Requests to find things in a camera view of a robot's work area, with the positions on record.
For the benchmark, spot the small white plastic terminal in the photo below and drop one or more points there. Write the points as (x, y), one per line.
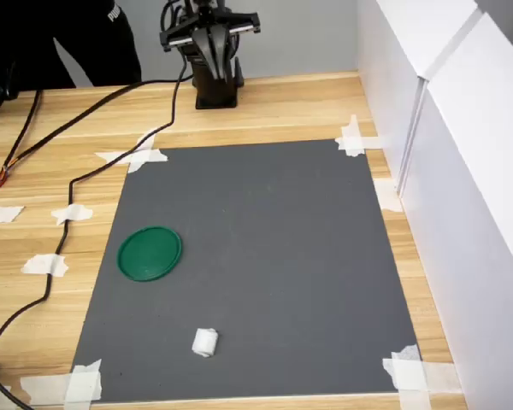
(205, 341)

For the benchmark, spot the white partition panel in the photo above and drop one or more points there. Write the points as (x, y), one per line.
(393, 64)
(474, 192)

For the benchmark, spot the white tape piece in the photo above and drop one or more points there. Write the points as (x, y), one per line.
(38, 264)
(387, 194)
(83, 382)
(79, 212)
(149, 156)
(4, 213)
(352, 143)
(410, 376)

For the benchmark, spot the dark grey mat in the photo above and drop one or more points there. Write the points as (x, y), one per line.
(261, 256)

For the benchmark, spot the round green lid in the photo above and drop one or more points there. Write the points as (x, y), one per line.
(149, 254)

